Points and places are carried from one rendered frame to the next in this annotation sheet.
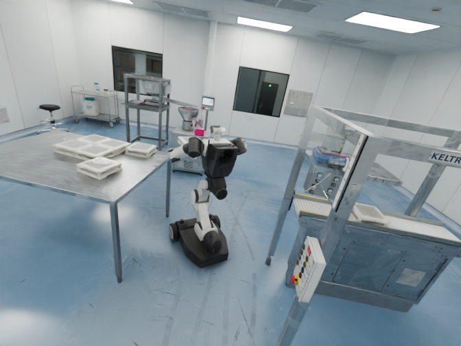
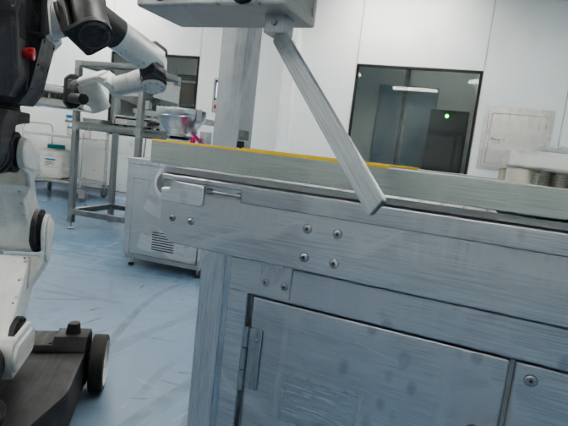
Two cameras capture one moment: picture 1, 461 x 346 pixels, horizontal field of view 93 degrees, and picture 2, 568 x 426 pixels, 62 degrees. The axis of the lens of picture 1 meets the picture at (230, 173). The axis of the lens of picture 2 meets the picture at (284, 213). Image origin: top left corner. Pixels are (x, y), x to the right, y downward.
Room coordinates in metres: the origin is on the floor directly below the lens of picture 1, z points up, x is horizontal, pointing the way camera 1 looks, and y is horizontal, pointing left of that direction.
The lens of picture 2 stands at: (0.94, -1.01, 0.93)
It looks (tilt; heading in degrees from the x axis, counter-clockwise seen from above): 8 degrees down; 19
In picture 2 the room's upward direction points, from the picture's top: 6 degrees clockwise
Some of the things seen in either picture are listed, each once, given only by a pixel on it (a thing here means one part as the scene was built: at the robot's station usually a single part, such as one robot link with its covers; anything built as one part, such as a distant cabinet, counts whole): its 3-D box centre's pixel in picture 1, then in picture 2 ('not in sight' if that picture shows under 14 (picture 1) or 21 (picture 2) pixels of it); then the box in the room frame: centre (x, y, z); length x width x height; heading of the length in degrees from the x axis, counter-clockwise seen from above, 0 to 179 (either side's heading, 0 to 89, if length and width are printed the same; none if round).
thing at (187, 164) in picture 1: (191, 150); (182, 214); (3.92, 0.80, 0.38); 0.63 x 0.57 x 0.76; 93
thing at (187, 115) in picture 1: (191, 119); (187, 136); (3.97, 0.85, 0.95); 0.49 x 0.36 x 0.37; 93
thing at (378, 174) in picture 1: (348, 166); not in sight; (1.66, -0.90, 1.31); 0.62 x 0.38 x 0.04; 87
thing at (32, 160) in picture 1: (78, 158); not in sight; (1.91, 1.48, 0.86); 1.50 x 1.10 x 0.04; 85
